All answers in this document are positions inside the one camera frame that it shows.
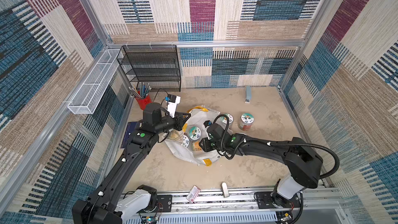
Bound red pen cup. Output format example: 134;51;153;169
135;94;152;110

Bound dark blue notebook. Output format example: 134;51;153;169
120;122;137;149

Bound pens in cup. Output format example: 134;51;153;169
129;82;152;100

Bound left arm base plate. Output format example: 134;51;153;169
138;195;173;214

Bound white clip on rail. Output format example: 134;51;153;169
221;182;230;198

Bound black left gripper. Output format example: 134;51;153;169
154;111;192;135

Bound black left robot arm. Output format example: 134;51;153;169
72;103;191;224

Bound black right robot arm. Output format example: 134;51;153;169
199;123;323;206

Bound black corrugated cable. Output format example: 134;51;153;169
212;113;341;224

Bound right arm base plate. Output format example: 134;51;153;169
254;191;302;209

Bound black mesh shelf rack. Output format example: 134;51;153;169
117;45;181;92

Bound seed jar green label lid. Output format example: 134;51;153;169
220;113;234;127

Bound white canvas bag yellow handles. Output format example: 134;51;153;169
165;106;220;166

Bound grey stapler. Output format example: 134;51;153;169
245;86;252;104

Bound seed jar red contents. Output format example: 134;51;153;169
238;113;255;131

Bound white wire wall basket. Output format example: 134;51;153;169
68;49;120;115

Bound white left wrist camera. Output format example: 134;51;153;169
165;94;181;118

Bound red white card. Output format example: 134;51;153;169
186;185;201;203

